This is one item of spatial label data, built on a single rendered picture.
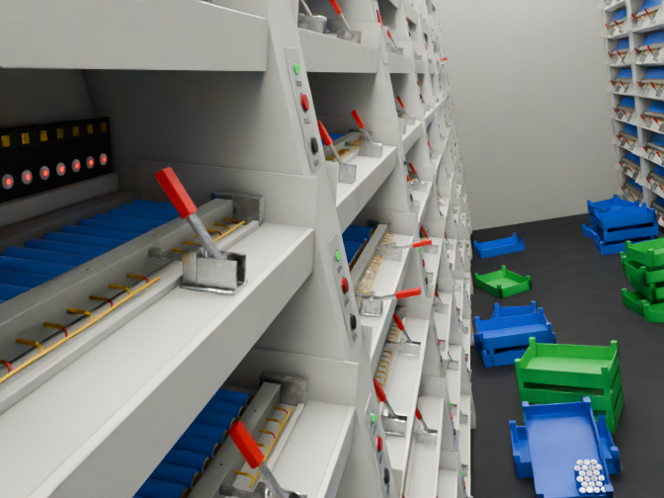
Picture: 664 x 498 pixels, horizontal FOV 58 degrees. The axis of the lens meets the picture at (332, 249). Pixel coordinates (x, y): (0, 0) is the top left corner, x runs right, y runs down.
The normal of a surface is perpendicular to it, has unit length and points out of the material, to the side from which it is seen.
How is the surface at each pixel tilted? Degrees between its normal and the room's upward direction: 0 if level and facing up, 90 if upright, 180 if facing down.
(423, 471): 16
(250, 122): 90
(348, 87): 90
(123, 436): 106
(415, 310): 90
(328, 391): 90
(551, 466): 27
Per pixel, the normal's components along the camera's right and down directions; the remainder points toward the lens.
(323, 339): -0.22, 0.28
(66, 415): 0.06, -0.95
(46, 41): 0.97, 0.12
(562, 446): -0.29, -0.72
